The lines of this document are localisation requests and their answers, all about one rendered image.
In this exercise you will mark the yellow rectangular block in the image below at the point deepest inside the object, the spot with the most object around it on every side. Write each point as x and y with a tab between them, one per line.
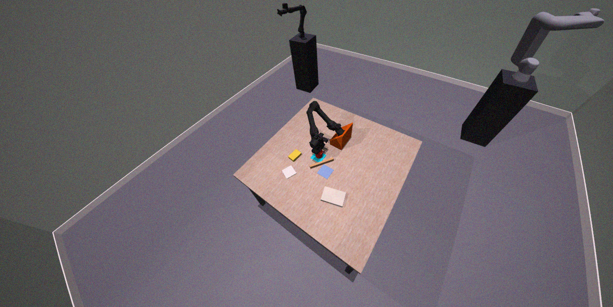
294	155

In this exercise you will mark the white square pad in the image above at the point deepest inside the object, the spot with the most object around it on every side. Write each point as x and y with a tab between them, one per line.
289	172

